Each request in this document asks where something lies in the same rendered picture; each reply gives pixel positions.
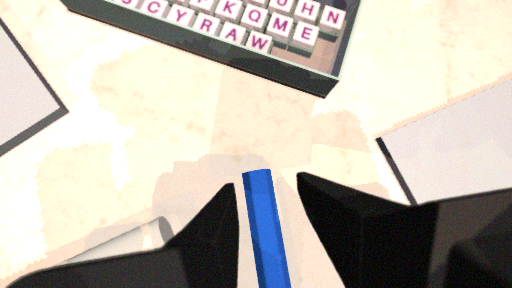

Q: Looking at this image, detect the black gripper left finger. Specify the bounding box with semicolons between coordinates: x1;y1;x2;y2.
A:
5;182;240;288

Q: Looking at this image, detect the cream cylinder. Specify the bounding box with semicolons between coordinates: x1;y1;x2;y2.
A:
53;216;174;266

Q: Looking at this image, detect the blue stylus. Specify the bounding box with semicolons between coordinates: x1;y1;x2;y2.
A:
242;169;291;288

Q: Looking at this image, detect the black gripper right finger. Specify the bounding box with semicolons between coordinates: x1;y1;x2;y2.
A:
296;171;512;288

